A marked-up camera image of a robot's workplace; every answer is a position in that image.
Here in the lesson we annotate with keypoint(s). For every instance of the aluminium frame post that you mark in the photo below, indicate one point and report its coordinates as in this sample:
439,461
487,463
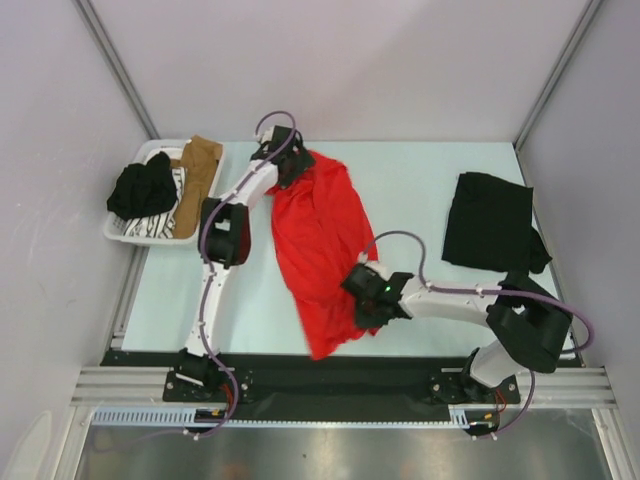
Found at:
568,52
112,58

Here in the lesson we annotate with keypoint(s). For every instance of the brown garment in basket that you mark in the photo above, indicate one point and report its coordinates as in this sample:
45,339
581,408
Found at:
200,160

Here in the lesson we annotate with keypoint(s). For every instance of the right aluminium frame post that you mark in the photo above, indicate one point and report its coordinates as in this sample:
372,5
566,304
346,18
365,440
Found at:
568,52

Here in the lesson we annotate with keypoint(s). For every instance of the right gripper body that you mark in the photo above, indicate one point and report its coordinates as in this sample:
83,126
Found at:
366,316

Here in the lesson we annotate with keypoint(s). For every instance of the red garment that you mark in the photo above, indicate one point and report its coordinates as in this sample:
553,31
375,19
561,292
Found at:
319,227

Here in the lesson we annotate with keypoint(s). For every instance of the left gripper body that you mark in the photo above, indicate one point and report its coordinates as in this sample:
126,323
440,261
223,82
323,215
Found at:
299,163

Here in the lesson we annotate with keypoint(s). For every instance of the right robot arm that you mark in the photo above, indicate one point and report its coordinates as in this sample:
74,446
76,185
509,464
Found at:
530,325

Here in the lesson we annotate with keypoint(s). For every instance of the aluminium extrusion rail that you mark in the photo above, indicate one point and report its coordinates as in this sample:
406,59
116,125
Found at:
567,388

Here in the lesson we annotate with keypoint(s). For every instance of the black tank top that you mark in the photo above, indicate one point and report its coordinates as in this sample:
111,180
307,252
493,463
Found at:
490,226

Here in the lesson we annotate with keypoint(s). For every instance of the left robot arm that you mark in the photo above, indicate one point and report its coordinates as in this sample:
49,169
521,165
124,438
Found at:
224,242

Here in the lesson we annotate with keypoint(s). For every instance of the left aluminium frame post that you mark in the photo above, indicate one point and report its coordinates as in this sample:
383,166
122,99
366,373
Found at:
112,58

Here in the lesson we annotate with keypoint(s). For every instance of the slotted cable duct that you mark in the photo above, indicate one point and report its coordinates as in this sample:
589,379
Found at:
209,417

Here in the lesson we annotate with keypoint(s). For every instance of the striped black white garment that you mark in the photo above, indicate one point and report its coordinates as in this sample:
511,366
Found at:
159,226

